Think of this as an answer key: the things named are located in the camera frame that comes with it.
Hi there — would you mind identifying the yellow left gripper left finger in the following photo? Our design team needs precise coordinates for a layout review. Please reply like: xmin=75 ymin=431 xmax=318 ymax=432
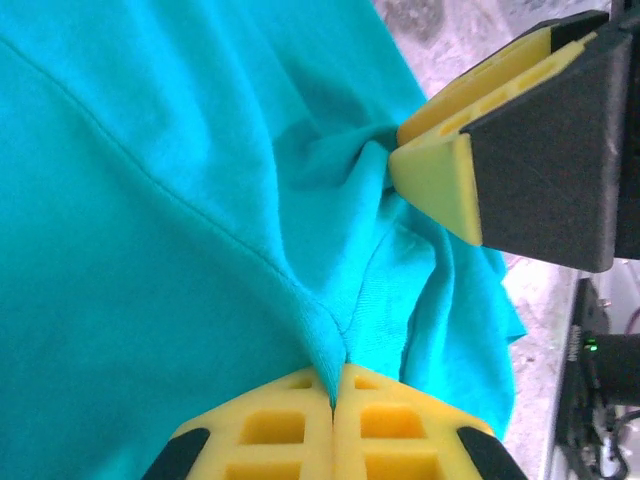
xmin=142 ymin=367 xmax=335 ymax=480

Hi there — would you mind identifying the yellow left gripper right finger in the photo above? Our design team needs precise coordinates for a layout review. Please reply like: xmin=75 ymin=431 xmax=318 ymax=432
xmin=332 ymin=362 xmax=526 ymax=480

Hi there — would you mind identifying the teal t-shirt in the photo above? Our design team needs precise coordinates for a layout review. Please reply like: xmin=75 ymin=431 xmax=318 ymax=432
xmin=0 ymin=0 xmax=526 ymax=480

